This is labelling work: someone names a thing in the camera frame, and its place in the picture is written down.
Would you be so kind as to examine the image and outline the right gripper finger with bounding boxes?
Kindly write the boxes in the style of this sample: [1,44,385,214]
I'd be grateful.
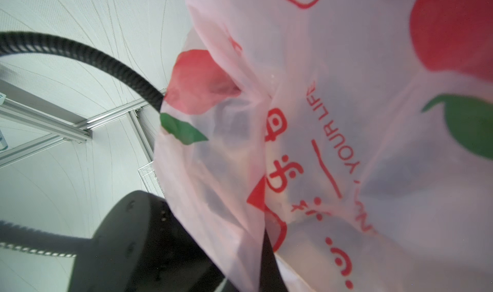
[259,231,288,292]

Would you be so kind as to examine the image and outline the pink printed plastic bag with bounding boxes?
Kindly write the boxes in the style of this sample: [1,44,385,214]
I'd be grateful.
[154,0,492,291]

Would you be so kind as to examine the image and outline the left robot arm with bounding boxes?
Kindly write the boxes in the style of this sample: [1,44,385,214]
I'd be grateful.
[1,32,234,291]

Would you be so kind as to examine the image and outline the white wire basket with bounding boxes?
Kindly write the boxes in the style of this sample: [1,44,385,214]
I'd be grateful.
[138,162,164,198]

